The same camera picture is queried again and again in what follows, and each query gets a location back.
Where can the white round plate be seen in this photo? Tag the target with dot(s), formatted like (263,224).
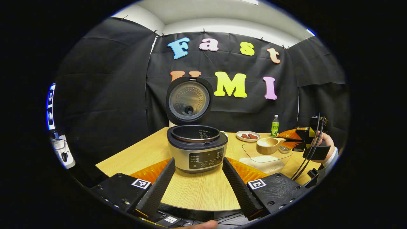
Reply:
(239,135)

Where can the clear box of rice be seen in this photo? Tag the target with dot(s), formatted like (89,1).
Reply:
(264,163)

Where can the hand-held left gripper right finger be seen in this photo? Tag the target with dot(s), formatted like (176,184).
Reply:
(241,190)

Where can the long ceiling light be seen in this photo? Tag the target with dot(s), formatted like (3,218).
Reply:
(251,2)

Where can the computer monitor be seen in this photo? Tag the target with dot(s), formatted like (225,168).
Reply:
(51,117)

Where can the black computer mouse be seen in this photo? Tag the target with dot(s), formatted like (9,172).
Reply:
(65,156)

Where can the black silver rice cooker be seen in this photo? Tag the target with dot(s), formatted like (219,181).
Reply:
(197,152)

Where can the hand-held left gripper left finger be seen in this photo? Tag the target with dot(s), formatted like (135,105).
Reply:
(159,190)

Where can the metal mesh chopstick holder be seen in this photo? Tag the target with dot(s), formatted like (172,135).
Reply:
(284,149)

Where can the black table clamp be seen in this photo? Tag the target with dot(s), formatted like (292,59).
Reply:
(313,176)

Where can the black backdrop cloth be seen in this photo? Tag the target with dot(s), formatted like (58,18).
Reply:
(111,111)

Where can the wooden spoon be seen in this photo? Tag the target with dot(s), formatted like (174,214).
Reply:
(267,148)

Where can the small ceiling light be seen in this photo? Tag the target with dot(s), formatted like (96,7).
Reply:
(310,32)

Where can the green drink bottle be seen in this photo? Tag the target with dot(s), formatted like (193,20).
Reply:
(275,130)

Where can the black device white label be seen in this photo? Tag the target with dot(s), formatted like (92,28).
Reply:
(168,218)

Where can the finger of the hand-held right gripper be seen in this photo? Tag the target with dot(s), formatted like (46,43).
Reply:
(291,134)
(287,145)

